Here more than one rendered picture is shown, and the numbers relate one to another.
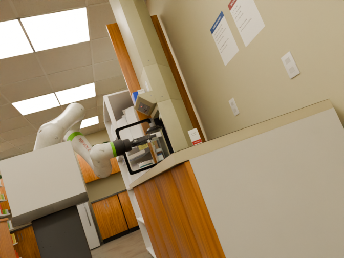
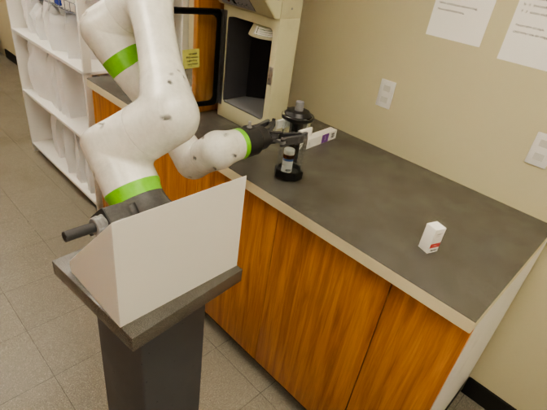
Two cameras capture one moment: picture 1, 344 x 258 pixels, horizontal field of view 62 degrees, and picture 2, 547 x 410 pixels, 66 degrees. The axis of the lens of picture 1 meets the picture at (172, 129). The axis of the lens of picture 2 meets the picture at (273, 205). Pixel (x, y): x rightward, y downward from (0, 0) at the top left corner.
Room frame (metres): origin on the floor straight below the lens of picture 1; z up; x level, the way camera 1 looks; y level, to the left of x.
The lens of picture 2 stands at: (0.61, 0.87, 1.64)
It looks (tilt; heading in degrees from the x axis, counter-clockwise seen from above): 32 degrees down; 327
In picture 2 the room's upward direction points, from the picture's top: 9 degrees clockwise
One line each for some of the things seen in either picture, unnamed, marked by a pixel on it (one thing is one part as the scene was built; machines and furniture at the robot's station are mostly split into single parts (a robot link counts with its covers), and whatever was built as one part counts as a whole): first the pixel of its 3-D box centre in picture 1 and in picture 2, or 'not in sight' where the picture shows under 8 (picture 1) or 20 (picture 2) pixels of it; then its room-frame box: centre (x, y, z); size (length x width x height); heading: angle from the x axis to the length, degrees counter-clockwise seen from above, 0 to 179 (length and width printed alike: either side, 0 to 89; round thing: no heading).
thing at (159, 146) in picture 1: (159, 146); (293, 144); (1.73, 0.11, 1.07); 0.11 x 0.11 x 0.21
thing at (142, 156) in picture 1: (140, 146); (186, 60); (2.32, 0.29, 1.19); 0.30 x 0.01 x 0.40; 99
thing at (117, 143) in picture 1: (119, 147); (247, 140); (1.65, 0.33, 1.13); 0.09 x 0.06 x 0.12; 20
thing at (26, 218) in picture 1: (54, 208); (150, 271); (1.42, 0.68, 0.92); 0.32 x 0.32 x 0.04; 22
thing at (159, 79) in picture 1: (171, 114); (271, 32); (2.24, -0.04, 1.32); 0.32 x 0.25 x 0.77; 17
